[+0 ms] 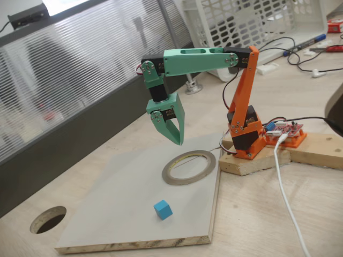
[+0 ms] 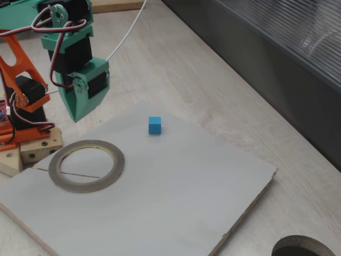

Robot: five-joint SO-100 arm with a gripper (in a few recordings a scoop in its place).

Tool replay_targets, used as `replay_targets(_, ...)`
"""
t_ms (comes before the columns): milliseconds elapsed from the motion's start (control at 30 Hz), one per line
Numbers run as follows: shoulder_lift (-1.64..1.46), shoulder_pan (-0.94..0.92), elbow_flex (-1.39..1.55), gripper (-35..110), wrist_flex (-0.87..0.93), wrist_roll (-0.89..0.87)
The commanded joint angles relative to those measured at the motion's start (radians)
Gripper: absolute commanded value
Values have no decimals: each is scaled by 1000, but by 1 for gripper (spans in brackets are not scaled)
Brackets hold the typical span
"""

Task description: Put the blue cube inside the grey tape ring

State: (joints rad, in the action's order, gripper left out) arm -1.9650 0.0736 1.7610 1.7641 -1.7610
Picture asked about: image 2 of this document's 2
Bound wooden plank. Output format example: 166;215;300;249
92;0;145;14

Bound red white black servo wire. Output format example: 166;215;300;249
9;100;56;134
0;6;88;89

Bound white usb cable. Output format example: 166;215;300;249
45;0;148;95

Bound grey ring of tape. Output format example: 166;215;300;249
48;139;125;194

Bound red controller circuit board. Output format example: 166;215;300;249
0;92;8;126

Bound wooden base block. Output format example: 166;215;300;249
20;127;64;164
0;146;25;178

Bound blue cube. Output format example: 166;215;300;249
148;116;163;135

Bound frosted glass desk partition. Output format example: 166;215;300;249
161;0;341;173

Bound white chipboard panel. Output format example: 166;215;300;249
0;102;278;256

